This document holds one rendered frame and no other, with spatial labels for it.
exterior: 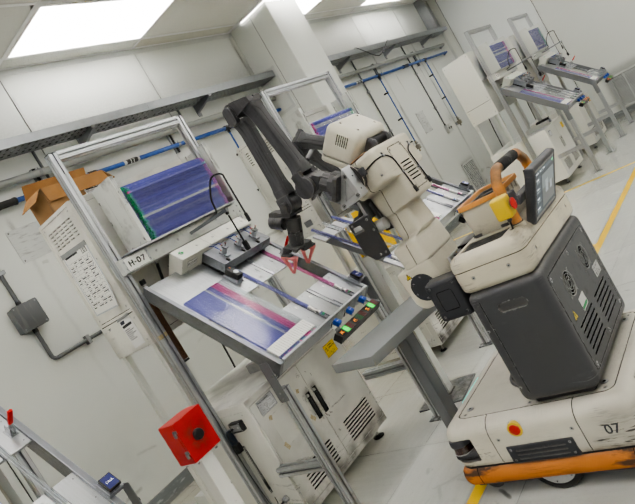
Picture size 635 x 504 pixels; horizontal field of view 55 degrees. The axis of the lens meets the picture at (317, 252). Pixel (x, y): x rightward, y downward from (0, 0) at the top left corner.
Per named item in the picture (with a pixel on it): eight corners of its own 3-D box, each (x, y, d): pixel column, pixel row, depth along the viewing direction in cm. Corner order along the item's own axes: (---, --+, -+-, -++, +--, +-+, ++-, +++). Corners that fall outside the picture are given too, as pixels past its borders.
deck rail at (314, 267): (366, 296, 284) (368, 285, 280) (364, 298, 282) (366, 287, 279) (245, 239, 312) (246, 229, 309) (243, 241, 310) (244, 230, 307)
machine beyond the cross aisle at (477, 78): (619, 147, 667) (536, -7, 653) (606, 167, 605) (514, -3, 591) (509, 197, 756) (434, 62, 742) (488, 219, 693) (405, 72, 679)
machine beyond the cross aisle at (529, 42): (638, 118, 776) (567, -15, 762) (629, 133, 714) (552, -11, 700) (540, 165, 864) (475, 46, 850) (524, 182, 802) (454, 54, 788)
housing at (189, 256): (249, 246, 309) (251, 221, 302) (181, 286, 272) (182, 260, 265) (236, 240, 312) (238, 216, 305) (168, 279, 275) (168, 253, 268)
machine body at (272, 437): (393, 427, 306) (331, 322, 302) (320, 528, 253) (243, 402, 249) (307, 445, 348) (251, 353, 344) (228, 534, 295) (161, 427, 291)
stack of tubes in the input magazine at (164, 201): (230, 201, 302) (202, 154, 300) (155, 238, 264) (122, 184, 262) (215, 211, 310) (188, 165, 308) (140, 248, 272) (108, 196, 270)
